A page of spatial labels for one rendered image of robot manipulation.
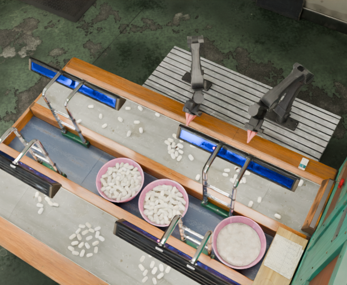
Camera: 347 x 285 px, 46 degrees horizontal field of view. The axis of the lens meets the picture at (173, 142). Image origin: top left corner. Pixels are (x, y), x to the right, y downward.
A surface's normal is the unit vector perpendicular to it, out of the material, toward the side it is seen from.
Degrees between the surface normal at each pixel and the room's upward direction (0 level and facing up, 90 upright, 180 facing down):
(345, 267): 0
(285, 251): 0
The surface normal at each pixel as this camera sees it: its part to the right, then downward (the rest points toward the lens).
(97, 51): -0.07, -0.50
